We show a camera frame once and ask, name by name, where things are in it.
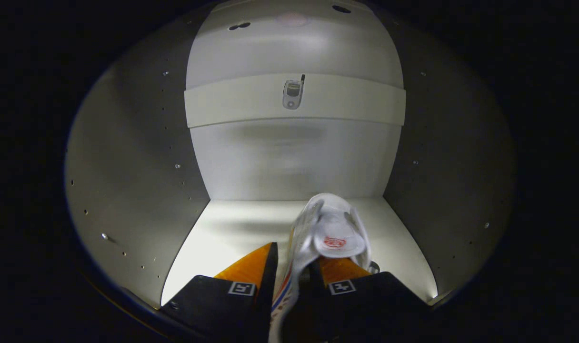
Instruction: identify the grey shoe cabinet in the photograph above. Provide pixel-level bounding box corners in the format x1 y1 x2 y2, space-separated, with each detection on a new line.
63 0 519 315

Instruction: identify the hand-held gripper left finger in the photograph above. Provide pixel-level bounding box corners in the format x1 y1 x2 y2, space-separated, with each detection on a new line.
159 242 279 343

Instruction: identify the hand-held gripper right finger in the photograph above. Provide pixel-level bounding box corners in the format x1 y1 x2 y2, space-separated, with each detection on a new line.
289 257 433 343

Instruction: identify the white shoe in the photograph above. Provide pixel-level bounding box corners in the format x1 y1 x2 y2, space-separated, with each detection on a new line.
269 193 380 343

